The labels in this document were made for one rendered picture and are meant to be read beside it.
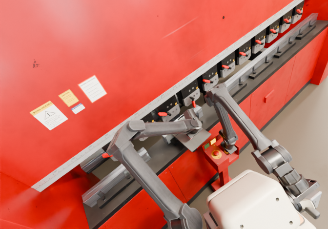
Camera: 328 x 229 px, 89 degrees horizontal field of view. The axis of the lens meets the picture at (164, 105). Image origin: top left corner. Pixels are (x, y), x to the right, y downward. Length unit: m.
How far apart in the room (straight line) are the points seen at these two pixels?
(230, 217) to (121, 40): 0.77
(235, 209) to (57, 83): 0.77
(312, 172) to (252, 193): 1.72
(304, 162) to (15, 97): 2.36
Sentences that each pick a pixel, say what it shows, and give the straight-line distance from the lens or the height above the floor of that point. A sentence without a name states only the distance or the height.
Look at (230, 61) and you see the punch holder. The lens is 1.44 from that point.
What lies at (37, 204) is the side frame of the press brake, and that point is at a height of 1.28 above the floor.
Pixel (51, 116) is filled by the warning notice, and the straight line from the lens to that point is 0.88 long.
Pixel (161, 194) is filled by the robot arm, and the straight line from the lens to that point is 0.64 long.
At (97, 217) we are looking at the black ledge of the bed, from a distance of 1.34.
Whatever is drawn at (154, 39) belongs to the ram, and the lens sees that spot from 0.92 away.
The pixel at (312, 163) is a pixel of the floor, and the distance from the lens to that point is 2.34.
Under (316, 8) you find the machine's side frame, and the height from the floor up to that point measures 1.00.
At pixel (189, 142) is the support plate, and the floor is 1.00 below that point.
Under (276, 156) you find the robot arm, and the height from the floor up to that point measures 1.27.
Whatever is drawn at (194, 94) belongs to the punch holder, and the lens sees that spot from 1.24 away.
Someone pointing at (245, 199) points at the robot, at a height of 1.38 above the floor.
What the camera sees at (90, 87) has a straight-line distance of 0.85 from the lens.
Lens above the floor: 1.94
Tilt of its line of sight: 40 degrees down
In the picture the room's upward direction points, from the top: 22 degrees counter-clockwise
